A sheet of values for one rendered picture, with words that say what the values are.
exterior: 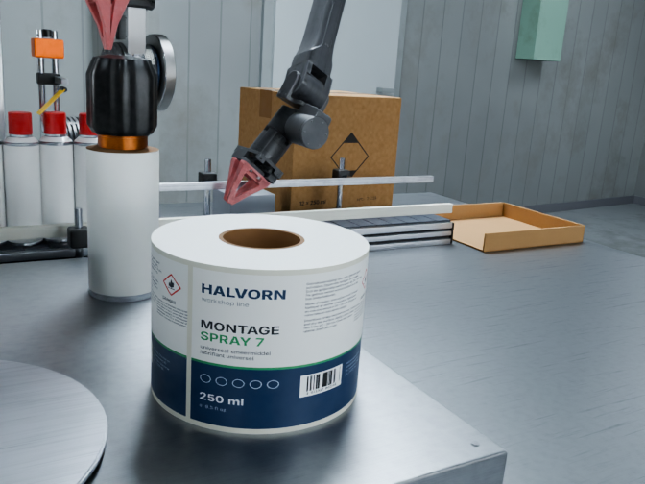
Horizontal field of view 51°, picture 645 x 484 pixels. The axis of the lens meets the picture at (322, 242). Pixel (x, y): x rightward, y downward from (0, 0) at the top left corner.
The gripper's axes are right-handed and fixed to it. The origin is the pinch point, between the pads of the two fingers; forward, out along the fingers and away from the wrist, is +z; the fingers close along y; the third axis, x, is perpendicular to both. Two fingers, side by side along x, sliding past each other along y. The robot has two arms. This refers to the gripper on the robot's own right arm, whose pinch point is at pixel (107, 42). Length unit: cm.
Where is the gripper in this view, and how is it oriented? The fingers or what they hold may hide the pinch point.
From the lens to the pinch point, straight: 97.3
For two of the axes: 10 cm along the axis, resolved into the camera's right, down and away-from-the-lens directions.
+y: 8.5, -0.8, 5.2
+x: -5.2, -2.3, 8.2
